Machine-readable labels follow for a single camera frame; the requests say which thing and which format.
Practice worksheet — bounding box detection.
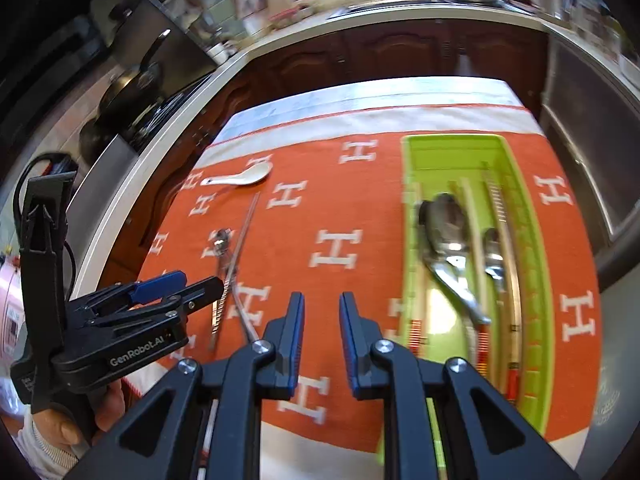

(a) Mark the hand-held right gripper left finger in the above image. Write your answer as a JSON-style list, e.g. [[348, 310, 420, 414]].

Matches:
[[65, 291, 307, 480]]

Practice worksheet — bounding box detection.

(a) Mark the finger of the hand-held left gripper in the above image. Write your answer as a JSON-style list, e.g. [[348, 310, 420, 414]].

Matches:
[[89, 276, 225, 337], [69, 270, 189, 319]]

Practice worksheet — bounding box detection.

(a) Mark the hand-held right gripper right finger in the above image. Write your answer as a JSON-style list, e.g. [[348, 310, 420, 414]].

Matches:
[[339, 291, 581, 480]]

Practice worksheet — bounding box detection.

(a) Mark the white red-striped chopstick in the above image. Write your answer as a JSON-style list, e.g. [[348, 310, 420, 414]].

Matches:
[[407, 260, 431, 358], [475, 325, 493, 376]]

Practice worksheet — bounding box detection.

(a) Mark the green plastic tray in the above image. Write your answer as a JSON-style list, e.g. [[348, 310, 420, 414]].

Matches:
[[400, 132, 556, 480]]

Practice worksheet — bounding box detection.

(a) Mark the person's left forearm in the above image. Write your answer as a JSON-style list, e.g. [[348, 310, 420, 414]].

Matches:
[[10, 417, 76, 480]]

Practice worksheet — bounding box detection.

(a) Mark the person's left hand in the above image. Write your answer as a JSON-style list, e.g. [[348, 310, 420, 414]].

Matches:
[[32, 380, 127, 450]]

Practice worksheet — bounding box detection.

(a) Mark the pink container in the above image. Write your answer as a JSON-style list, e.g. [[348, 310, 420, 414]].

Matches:
[[0, 255, 31, 361]]

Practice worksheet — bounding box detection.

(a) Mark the stainless steel stove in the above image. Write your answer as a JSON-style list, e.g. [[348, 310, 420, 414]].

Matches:
[[65, 80, 221, 221]]

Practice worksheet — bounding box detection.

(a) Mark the white ceramic spoon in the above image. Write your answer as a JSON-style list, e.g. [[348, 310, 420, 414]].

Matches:
[[200, 156, 273, 187]]

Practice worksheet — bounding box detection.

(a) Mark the orange printed blanket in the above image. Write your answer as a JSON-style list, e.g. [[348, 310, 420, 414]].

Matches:
[[122, 105, 603, 480]]

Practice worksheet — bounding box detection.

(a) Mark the dark cooking pot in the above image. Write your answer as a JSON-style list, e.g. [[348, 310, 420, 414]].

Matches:
[[77, 115, 123, 163]]

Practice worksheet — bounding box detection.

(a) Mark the black frying pan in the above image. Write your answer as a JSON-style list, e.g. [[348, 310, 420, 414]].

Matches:
[[97, 30, 173, 121]]

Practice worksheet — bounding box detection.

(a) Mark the white leaf-print tablecloth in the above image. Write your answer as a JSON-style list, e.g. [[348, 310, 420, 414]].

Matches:
[[220, 77, 523, 133]]

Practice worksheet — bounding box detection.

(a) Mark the stainless steel panel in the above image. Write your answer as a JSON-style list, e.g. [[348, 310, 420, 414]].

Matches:
[[107, 0, 221, 91]]

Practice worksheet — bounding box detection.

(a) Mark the pink dish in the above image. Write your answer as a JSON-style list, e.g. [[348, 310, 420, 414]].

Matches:
[[270, 6, 313, 25]]

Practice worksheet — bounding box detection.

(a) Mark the grey steel appliance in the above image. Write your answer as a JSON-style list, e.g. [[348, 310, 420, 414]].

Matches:
[[540, 35, 640, 291]]

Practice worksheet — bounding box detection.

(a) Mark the white paper bag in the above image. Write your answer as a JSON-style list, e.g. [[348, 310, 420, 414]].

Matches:
[[229, 0, 275, 36]]

